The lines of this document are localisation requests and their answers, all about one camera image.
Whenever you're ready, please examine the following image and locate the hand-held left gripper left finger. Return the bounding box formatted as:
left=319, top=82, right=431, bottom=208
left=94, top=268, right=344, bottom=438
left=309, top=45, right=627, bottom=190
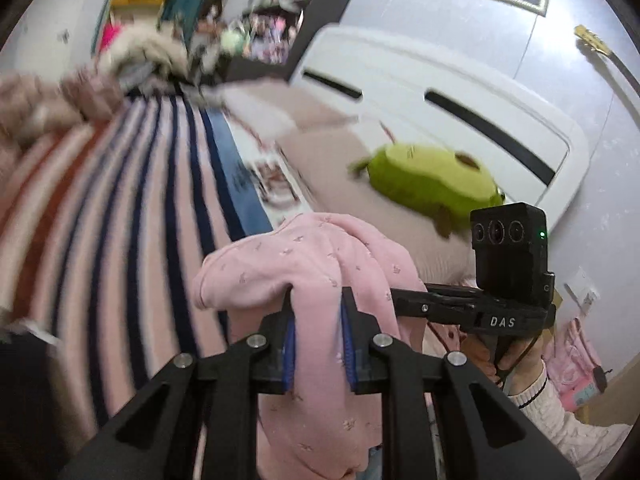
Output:
left=57, top=292, right=299, bottom=480

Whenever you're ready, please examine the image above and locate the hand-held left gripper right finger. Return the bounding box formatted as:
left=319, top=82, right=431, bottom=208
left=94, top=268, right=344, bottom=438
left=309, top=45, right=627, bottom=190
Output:
left=341, top=287, right=581, bottom=480

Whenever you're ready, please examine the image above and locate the pink dotted small garment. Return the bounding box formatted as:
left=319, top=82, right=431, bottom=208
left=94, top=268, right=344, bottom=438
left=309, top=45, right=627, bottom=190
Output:
left=191, top=212, right=427, bottom=480

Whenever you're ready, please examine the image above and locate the person's right forearm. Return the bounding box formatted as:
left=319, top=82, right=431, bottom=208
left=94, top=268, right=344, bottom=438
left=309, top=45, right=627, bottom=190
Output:
left=507, top=364, right=635, bottom=480

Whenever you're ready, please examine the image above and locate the person's right hand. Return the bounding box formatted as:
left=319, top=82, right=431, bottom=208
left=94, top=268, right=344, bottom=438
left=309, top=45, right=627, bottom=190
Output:
left=465, top=331, right=547, bottom=397

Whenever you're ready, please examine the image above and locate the green avocado plush toy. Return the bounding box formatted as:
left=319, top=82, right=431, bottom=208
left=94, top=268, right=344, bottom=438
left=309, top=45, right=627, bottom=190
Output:
left=348, top=141, right=506, bottom=239

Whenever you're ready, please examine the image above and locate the pink backpack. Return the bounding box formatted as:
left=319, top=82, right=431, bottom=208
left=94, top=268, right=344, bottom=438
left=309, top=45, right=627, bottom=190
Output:
left=542, top=317, right=609, bottom=414

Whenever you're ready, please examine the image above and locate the beige pillow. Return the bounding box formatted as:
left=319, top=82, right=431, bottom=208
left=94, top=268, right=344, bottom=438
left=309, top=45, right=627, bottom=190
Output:
left=276, top=124, right=477, bottom=287

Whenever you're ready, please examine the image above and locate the striped bed sheet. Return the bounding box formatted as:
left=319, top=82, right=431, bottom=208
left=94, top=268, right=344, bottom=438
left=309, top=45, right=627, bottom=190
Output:
left=0, top=94, right=321, bottom=443

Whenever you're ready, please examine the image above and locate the white bed headboard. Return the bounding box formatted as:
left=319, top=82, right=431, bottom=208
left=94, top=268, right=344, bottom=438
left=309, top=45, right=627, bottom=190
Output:
left=290, top=26, right=592, bottom=222

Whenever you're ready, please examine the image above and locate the guitar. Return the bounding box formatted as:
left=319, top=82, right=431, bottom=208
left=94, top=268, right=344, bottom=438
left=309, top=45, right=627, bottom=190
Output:
left=573, top=24, right=640, bottom=107

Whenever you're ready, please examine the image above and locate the small mauve pillow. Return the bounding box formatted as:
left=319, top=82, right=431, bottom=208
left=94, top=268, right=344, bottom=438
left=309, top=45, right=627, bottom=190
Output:
left=219, top=79, right=359, bottom=142

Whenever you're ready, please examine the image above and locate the dark grey bookshelf desk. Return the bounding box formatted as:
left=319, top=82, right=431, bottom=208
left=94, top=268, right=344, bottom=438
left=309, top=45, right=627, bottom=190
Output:
left=190, top=0, right=372, bottom=84

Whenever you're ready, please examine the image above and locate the white quilt pile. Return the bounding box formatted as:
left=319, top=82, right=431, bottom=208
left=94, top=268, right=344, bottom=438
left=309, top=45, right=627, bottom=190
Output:
left=96, top=22, right=192, bottom=82

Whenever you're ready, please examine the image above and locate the magenta bag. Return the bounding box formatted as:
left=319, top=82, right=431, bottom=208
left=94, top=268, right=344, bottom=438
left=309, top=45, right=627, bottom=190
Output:
left=99, top=22, right=124, bottom=54

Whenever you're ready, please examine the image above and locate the yellow storage shelf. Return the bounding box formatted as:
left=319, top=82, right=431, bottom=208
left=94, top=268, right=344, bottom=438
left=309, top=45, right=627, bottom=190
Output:
left=90, top=0, right=167, bottom=56

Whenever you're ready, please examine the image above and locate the white wall socket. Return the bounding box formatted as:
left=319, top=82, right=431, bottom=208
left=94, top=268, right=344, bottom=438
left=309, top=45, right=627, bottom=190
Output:
left=563, top=265, right=601, bottom=307

